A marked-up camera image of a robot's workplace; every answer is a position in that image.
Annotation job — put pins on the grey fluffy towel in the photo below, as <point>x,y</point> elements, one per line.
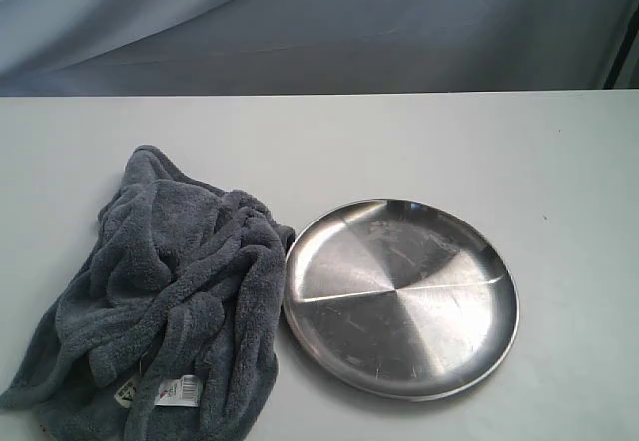
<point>167,330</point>

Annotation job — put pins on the round stainless steel plate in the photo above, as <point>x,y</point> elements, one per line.
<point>400,299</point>

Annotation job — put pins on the blue-grey backdrop cloth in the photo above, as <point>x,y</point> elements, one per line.
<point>291,47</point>

